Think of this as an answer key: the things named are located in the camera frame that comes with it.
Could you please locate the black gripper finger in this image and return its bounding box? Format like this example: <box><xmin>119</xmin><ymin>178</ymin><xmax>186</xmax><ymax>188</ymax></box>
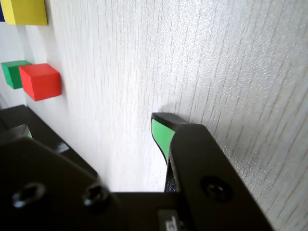
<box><xmin>151</xmin><ymin>112</ymin><xmax>275</xmax><ymax>231</ymax></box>
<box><xmin>0</xmin><ymin>104</ymin><xmax>135</xmax><ymax>231</ymax></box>

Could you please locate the green wooden cube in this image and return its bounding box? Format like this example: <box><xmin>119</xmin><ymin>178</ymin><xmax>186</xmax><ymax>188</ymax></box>
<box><xmin>0</xmin><ymin>60</ymin><xmax>33</xmax><ymax>90</ymax></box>

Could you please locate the red wooden cube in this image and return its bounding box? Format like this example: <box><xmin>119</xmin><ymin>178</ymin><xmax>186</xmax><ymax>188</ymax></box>
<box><xmin>19</xmin><ymin>63</ymin><xmax>61</xmax><ymax>102</ymax></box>

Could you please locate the yellow wooden cube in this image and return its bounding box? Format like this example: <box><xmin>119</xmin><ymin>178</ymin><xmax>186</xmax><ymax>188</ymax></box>
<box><xmin>0</xmin><ymin>0</ymin><xmax>49</xmax><ymax>26</ymax></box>

